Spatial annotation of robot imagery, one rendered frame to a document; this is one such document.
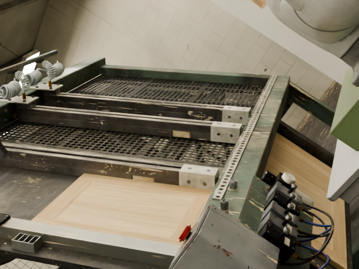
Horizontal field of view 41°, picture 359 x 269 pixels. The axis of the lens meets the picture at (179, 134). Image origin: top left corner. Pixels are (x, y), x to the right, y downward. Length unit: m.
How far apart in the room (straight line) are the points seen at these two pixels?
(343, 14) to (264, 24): 4.54
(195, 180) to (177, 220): 0.22
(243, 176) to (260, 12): 3.80
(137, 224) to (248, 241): 0.54
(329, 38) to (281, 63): 5.95
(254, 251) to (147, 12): 6.52
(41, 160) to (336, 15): 1.30
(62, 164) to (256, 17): 3.85
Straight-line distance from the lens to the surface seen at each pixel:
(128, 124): 2.18
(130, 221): 1.47
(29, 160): 1.89
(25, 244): 1.41
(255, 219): 1.45
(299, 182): 2.47
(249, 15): 5.36
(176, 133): 2.12
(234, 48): 7.03
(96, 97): 2.49
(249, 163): 1.76
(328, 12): 0.83
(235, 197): 1.53
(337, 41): 1.04
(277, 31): 5.35
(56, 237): 1.40
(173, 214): 1.50
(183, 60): 7.34
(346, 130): 0.99
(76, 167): 1.79
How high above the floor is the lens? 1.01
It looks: 3 degrees up
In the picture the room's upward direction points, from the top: 56 degrees counter-clockwise
